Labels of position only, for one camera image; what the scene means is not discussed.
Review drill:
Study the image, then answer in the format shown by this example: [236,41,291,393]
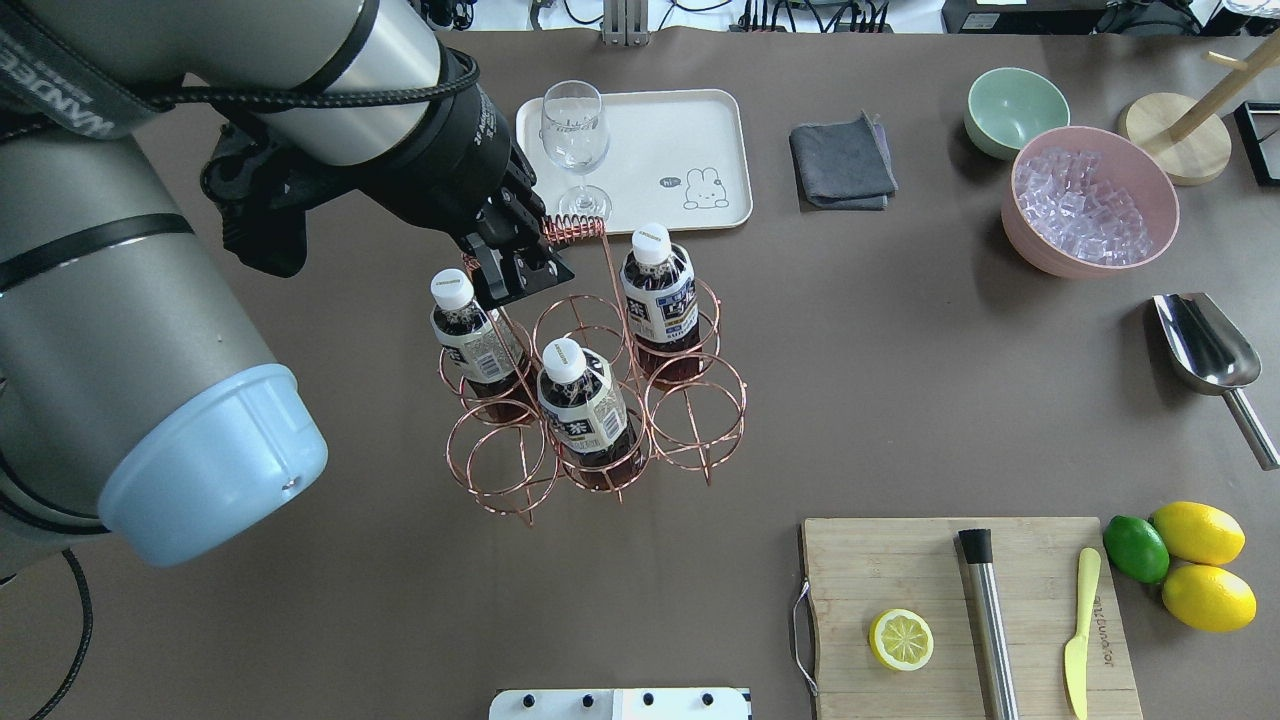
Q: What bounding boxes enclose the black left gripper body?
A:
[385,86,545,251]

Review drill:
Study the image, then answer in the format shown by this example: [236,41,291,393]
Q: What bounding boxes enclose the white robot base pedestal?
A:
[488,687,753,719]

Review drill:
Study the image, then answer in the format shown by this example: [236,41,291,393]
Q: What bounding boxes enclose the yellow lemon lower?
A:
[1161,564,1257,633]

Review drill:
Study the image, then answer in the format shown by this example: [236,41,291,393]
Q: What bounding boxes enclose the yellow plastic knife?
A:
[1062,547,1101,719]

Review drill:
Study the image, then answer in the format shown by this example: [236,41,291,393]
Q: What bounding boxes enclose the cream rabbit tray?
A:
[515,88,754,236]

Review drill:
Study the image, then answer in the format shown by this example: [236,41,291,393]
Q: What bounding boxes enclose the copper wire bottle basket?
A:
[439,217,748,521]

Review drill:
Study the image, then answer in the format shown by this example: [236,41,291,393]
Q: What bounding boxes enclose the tea bottle near handle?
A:
[430,268,532,424]

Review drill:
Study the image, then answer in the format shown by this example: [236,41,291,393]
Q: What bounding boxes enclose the green lime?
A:
[1103,515,1171,585]

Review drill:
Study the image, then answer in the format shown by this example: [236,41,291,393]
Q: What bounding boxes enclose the wooden cup tree stand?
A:
[1117,33,1279,186]

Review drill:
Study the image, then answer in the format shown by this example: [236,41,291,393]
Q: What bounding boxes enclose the steel ice scoop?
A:
[1152,292,1279,471]

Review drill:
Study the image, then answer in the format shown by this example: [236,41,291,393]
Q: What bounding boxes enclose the pink bowl of ice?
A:
[1001,126,1180,279]

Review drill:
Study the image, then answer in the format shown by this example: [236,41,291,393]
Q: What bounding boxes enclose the half lemon slice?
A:
[868,609,934,673]

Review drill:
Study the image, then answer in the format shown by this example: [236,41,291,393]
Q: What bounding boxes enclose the tea bottle middle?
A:
[538,337,646,491]

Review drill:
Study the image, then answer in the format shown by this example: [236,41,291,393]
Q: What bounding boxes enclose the green bowl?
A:
[964,67,1071,160]

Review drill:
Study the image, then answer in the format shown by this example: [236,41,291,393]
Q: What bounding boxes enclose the steel muddler black tip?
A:
[957,528,1021,719]

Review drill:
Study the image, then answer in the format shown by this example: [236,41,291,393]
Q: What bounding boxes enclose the grey folded cloth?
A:
[788,113,899,211]

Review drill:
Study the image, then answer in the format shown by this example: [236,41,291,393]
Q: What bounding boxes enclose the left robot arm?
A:
[1,1,573,578]

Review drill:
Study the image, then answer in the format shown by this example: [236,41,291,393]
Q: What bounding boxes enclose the yellow lemon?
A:
[1149,501,1245,566]
[1161,564,1257,633]

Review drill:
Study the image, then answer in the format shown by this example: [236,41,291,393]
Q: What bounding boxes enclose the clear wine glass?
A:
[540,79,612,220]

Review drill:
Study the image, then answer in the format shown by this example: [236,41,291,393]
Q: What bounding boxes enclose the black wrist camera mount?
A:
[200,118,383,278]

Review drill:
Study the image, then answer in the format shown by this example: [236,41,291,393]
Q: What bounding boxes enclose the tea bottle rear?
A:
[620,222,701,386]

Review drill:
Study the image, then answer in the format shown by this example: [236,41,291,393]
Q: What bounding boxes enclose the yellow lemon upper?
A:
[1149,501,1245,566]

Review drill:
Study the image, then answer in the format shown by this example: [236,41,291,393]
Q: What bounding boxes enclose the bamboo cutting board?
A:
[800,518,1103,719]

